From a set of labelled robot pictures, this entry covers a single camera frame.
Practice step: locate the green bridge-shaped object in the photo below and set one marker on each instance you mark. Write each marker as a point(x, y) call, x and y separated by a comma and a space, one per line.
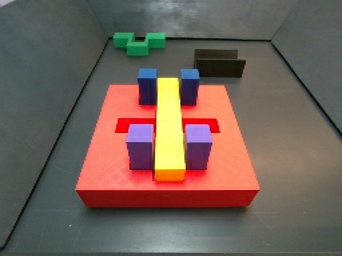
point(137, 48)

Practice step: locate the black fixture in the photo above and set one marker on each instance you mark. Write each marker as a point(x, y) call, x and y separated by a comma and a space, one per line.
point(218, 63)

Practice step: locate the red base board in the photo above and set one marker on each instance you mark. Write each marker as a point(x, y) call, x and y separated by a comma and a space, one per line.
point(109, 184)

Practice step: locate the purple block right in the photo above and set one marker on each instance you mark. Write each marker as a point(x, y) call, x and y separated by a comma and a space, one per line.
point(198, 146)

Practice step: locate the purple block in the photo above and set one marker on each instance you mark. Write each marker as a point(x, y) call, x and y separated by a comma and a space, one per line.
point(141, 146)
point(198, 146)

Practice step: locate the purple block left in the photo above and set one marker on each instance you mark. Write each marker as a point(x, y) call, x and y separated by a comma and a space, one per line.
point(141, 146)

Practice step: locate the yellow long bar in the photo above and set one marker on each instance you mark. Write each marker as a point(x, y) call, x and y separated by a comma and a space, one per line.
point(170, 163)

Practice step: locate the blue block right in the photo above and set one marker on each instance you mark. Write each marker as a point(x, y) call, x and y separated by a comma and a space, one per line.
point(189, 86)

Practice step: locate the blue block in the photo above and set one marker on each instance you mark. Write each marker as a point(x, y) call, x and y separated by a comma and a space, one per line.
point(147, 77)
point(189, 86)

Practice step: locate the blue block left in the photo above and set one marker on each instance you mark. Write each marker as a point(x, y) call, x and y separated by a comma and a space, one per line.
point(147, 77)

